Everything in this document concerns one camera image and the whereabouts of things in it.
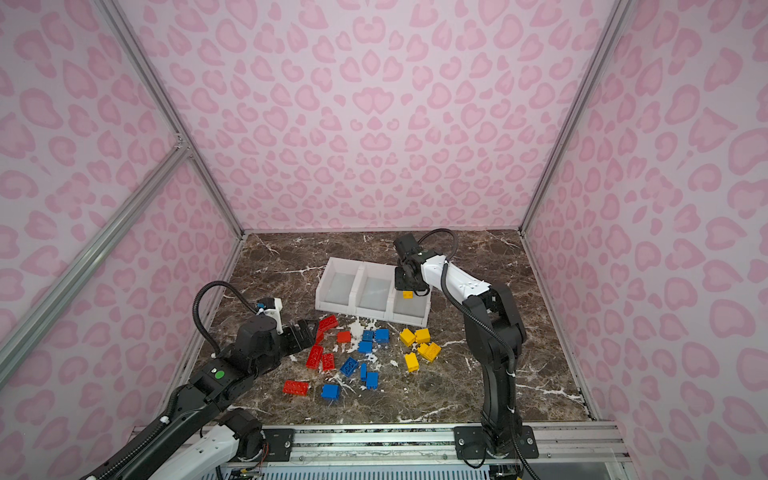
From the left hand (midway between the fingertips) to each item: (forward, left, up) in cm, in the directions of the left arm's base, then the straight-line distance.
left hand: (308, 322), depth 77 cm
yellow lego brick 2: (+2, -31, -15) cm, 34 cm away
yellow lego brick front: (+15, -27, -12) cm, 33 cm away
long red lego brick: (+7, -2, -14) cm, 16 cm away
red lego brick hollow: (-5, -3, -15) cm, 16 cm away
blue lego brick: (+4, -19, -17) cm, 25 cm away
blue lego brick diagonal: (-6, -9, -16) cm, 19 cm away
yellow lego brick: (+1, -26, -14) cm, 29 cm away
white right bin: (+12, -26, -14) cm, 32 cm away
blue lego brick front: (-13, -5, -14) cm, 20 cm away
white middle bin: (+20, -16, -16) cm, 30 cm away
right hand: (+18, -26, -8) cm, 33 cm away
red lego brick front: (-12, +5, -15) cm, 20 cm away
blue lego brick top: (+3, -14, -14) cm, 20 cm away
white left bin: (+21, -4, -15) cm, 26 cm away
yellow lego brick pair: (-2, -32, -16) cm, 36 cm away
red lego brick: (-4, +1, -14) cm, 15 cm away
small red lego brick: (+3, -7, -16) cm, 17 cm away
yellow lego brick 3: (-6, -27, -14) cm, 31 cm away
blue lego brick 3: (-10, -16, -16) cm, 25 cm away
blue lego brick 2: (0, -13, -16) cm, 21 cm away
